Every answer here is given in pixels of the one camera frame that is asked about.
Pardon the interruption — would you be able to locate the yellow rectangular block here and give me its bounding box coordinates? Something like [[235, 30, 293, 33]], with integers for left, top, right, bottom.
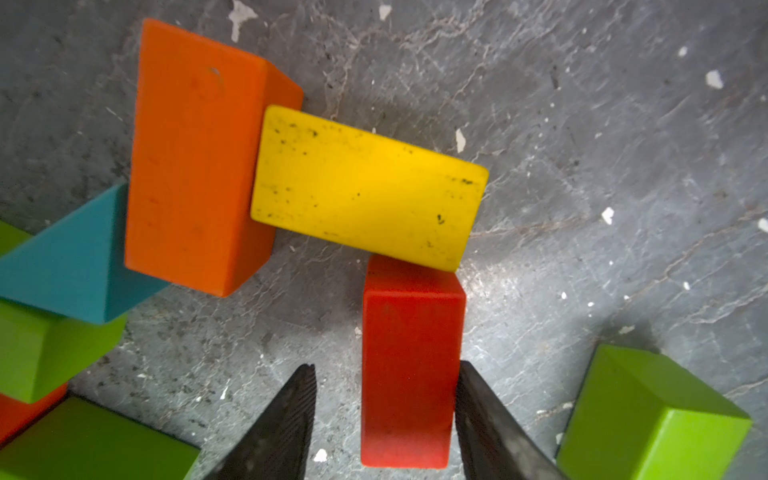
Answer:
[[250, 105, 489, 272]]

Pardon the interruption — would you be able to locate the green block pair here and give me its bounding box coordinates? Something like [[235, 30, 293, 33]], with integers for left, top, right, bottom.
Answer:
[[556, 344, 752, 479], [1, 397, 200, 479]]

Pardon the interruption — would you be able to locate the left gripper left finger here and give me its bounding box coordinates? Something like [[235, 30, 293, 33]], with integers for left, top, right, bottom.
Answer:
[[206, 364, 317, 479]]

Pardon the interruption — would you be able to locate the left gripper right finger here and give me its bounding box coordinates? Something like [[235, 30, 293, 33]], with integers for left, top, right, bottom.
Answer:
[[455, 360, 567, 480]]

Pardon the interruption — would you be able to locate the orange rectangular block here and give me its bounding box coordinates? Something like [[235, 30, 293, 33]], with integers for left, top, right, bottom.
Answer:
[[124, 19, 304, 297]]

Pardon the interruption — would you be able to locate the teal triangle block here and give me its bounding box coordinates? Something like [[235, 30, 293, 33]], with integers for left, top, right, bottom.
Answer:
[[1, 184, 169, 325]]

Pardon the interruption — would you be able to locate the red block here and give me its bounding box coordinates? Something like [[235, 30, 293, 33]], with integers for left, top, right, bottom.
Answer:
[[0, 383, 68, 447], [361, 254, 466, 469]]

